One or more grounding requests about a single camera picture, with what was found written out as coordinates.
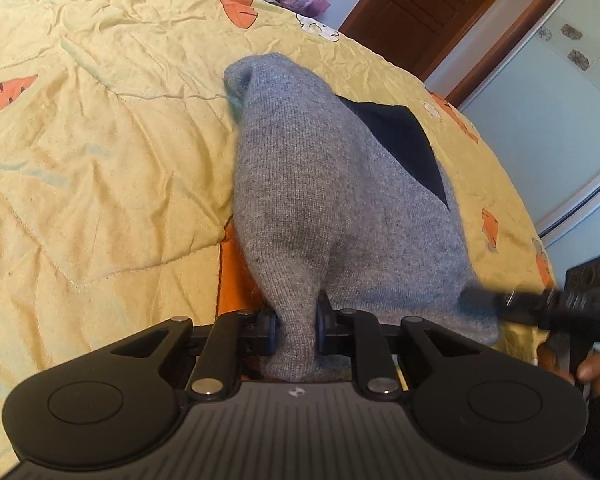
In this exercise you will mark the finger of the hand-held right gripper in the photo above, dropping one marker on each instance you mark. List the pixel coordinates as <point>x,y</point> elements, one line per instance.
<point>520,305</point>

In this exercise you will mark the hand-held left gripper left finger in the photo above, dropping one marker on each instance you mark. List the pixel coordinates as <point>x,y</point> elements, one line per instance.
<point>273,332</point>

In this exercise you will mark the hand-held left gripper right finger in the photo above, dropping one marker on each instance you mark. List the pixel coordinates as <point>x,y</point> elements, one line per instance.
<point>322,329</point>

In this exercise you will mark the grey and navy knit sweater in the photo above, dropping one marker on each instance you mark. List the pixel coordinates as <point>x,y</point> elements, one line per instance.
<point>305,200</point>

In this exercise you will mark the person's right hand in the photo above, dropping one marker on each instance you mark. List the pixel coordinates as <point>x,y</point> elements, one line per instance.
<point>597,370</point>

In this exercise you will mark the yellow printed quilt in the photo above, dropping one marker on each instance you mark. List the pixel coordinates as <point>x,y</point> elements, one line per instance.
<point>105,160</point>

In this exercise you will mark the wooden door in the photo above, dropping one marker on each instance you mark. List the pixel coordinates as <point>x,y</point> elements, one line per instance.
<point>430,5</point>

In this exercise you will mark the wooden door frame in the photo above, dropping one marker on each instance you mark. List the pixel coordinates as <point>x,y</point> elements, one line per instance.
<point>520,30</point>

